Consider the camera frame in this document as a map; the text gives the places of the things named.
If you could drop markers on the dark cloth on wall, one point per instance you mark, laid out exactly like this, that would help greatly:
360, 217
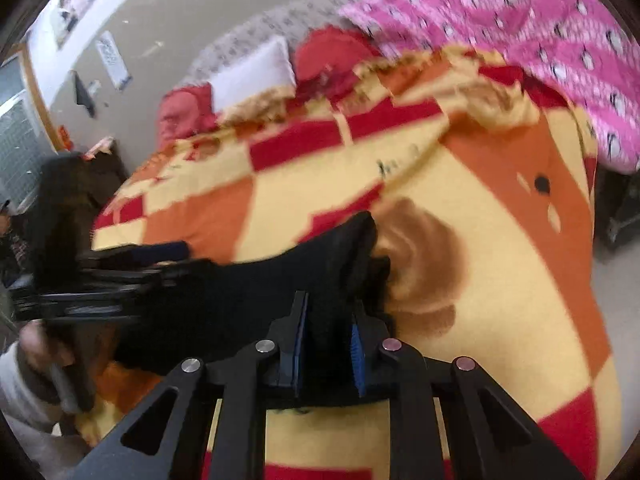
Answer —
84, 92

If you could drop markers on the yellow red printed blanket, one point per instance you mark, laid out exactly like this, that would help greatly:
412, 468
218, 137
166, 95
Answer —
500, 270

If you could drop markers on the window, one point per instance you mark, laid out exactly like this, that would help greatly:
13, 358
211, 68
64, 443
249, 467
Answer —
20, 135

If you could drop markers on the white pillow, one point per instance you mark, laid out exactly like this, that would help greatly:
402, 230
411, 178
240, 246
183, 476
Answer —
252, 75

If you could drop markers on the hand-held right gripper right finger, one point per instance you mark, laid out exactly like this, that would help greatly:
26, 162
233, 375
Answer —
358, 357

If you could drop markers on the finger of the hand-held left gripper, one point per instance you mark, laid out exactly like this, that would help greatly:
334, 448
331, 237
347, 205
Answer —
160, 251
110, 302

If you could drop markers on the wall poster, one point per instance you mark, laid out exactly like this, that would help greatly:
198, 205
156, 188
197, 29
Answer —
75, 5

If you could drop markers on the person's left hand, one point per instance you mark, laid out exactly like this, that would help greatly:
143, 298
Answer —
40, 345

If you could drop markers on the dark wooden nightstand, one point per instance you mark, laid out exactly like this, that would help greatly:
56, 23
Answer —
107, 172

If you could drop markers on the black pants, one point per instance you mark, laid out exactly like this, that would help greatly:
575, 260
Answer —
280, 280

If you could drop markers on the pink printed quilt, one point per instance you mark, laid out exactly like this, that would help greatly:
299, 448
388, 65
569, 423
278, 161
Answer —
525, 30

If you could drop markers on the white blue paper notice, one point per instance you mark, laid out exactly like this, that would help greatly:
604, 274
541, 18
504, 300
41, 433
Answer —
114, 60

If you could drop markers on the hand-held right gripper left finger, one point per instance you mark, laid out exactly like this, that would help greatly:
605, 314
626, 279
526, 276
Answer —
300, 347

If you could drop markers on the red embroidered pillow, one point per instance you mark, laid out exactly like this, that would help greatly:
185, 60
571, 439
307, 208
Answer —
185, 115

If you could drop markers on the grey patterned headboard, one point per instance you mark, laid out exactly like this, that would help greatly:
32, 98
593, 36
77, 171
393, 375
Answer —
280, 22

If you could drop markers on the red heart-shaped pillow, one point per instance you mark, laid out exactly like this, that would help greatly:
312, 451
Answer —
335, 55

